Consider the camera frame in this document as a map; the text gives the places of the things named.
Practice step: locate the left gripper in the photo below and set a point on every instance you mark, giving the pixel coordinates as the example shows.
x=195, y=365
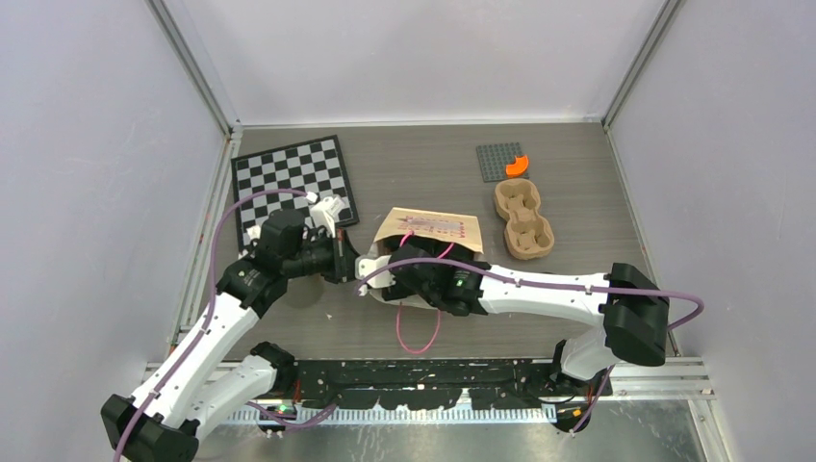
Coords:
x=344, y=254

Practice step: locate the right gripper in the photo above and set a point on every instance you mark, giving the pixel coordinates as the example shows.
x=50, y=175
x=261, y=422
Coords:
x=400, y=289

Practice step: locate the paper cakes gift bag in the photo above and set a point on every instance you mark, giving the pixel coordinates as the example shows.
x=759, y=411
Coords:
x=442, y=235

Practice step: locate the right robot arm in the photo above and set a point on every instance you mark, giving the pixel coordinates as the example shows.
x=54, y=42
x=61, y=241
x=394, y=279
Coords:
x=627, y=321

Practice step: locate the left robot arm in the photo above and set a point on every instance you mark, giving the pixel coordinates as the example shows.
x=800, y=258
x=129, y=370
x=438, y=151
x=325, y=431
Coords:
x=177, y=407

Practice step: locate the brown cardboard cup carrier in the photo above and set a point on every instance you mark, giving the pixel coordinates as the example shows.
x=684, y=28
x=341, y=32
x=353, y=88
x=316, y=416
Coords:
x=527, y=234

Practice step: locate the black white chessboard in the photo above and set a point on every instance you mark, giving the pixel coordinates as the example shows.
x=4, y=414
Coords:
x=314, y=166

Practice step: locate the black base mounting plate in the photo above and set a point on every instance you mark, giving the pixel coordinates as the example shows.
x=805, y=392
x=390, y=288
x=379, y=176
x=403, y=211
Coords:
x=421, y=384

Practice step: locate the grey lego baseplate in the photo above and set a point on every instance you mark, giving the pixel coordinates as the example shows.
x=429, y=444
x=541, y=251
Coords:
x=493, y=160

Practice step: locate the orange plastic piece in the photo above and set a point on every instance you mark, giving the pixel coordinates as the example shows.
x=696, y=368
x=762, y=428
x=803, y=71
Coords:
x=518, y=167

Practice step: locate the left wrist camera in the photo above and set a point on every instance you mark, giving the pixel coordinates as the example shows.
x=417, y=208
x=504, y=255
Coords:
x=325, y=213

